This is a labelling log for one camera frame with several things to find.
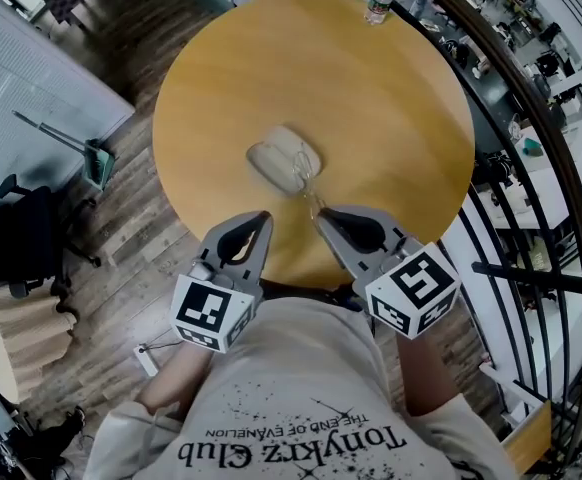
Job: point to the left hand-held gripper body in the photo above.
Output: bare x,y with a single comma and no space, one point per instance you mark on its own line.
206,313

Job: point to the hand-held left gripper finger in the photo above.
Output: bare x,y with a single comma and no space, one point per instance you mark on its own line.
226,230
263,248

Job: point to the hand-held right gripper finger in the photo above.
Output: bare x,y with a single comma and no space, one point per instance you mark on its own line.
376,223
343,255

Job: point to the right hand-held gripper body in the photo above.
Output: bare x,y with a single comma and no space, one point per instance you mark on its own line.
413,293

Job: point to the person's left forearm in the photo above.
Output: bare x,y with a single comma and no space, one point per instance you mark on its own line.
176,383

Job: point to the person's right forearm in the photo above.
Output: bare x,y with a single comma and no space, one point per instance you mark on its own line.
423,378

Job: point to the person's dark trousers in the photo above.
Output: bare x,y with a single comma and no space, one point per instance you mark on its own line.
321,295

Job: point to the white power strip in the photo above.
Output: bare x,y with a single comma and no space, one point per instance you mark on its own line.
146,360

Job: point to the white printed t-shirt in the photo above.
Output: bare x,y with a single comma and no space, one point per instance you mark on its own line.
291,393

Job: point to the black office chair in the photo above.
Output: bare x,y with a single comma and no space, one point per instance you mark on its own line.
16,233

